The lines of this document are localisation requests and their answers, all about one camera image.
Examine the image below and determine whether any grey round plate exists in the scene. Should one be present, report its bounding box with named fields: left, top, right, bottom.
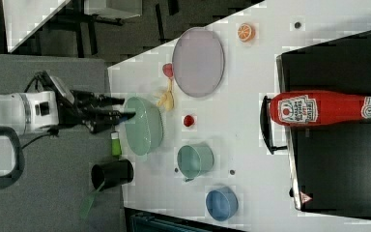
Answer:
left=172, top=27, right=224, bottom=98

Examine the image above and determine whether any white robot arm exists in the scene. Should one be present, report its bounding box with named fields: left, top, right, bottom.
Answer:
left=0, top=71, right=135, bottom=135

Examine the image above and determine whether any yellow banana peel toy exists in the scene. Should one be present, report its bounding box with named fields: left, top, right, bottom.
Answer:
left=157, top=78, right=174, bottom=111

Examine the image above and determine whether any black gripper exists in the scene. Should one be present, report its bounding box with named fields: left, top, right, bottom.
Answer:
left=40, top=71, right=135, bottom=133

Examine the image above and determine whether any blue cup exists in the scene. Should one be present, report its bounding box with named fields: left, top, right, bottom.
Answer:
left=206, top=187, right=239, bottom=221

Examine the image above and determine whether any green bottle white cap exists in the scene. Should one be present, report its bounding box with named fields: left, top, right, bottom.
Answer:
left=110, top=131, right=122, bottom=157

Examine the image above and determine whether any black white headrest frame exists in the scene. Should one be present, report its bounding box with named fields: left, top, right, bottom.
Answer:
left=0, top=127, right=24, bottom=189

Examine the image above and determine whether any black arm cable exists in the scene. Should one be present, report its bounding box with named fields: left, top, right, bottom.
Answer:
left=20, top=128, right=61, bottom=150

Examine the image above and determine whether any orange slice toy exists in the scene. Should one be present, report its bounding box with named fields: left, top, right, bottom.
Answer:
left=238, top=23, right=255, bottom=43

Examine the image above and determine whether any green oval colander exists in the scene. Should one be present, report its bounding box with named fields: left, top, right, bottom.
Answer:
left=125, top=97, right=163, bottom=156

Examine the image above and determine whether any red plush ketchup bottle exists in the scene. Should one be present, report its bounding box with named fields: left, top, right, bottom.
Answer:
left=269, top=90, right=371, bottom=127

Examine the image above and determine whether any green spatula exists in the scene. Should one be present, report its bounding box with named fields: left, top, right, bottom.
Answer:
left=79, top=182, right=104, bottom=219

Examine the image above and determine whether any black cylinder container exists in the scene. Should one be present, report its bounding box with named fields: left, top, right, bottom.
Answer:
left=91, top=159, right=134, bottom=189

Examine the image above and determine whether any black toaster oven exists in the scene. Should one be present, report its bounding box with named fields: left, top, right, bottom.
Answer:
left=260, top=30, right=371, bottom=219

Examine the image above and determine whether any green cup with handle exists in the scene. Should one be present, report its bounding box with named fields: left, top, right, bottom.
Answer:
left=177, top=143, right=214, bottom=182

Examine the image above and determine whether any red strawberry toy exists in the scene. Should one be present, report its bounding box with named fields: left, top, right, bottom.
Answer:
left=183, top=115, right=194, bottom=127

